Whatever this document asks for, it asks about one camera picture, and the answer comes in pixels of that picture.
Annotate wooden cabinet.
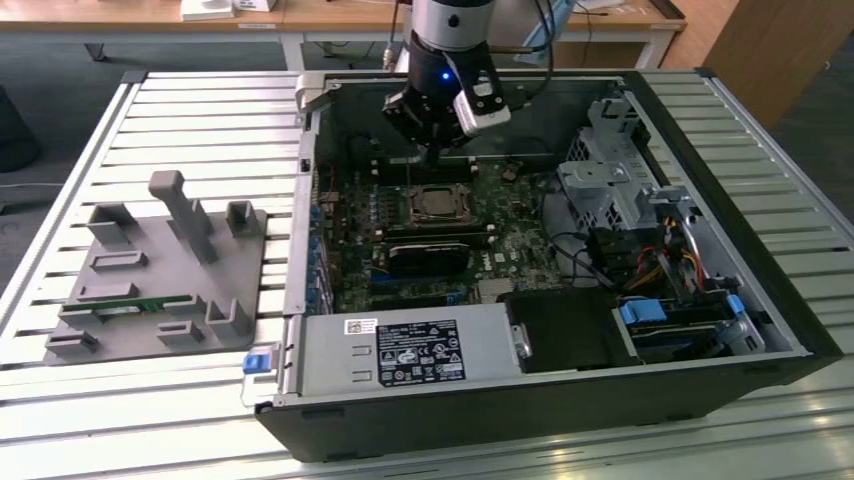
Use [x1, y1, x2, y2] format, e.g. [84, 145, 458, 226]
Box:
[657, 0, 854, 132]

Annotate CPU socket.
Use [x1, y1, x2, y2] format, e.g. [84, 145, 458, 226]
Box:
[403, 180, 481, 225]

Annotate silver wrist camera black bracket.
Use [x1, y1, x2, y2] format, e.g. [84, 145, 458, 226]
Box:
[453, 69, 514, 137]

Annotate white papers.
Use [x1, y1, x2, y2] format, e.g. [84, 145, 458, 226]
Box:
[574, 0, 659, 17]

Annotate silver metal drive cage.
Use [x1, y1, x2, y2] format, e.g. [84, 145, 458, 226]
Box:
[557, 97, 703, 236]

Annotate wooden desk white frame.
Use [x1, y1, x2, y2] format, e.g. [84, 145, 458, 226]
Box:
[0, 0, 290, 64]
[279, 0, 689, 71]

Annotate black PC case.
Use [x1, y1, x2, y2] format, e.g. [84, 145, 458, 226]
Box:
[252, 67, 843, 464]

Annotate plain white box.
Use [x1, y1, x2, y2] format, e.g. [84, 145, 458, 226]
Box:
[179, 0, 236, 22]

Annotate hard disk in blue carrier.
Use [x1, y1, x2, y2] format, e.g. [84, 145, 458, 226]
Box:
[617, 297, 730, 362]

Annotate green RAM stick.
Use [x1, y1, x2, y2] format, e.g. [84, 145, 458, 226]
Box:
[78, 293, 196, 317]

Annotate grey parts rack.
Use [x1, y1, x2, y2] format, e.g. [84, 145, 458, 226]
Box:
[43, 169, 270, 365]

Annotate green motherboard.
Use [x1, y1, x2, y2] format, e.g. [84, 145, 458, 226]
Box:
[311, 159, 573, 317]

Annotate silver power supply with label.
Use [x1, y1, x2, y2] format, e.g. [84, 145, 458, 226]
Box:
[292, 313, 533, 404]

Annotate blue case latch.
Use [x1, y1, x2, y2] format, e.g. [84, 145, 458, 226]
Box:
[243, 352, 282, 376]

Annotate silver chipset heatsink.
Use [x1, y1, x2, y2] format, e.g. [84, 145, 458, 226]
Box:
[477, 278, 517, 302]

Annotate black plastic shroud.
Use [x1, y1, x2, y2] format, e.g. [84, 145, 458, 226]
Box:
[498, 289, 646, 375]

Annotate black graphics card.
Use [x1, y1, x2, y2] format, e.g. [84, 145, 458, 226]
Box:
[383, 242, 473, 280]

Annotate silver disk bay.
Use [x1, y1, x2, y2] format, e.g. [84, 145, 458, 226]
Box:
[613, 287, 769, 364]

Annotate yellow red power wires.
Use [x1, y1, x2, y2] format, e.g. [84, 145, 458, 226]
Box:
[626, 212, 710, 292]

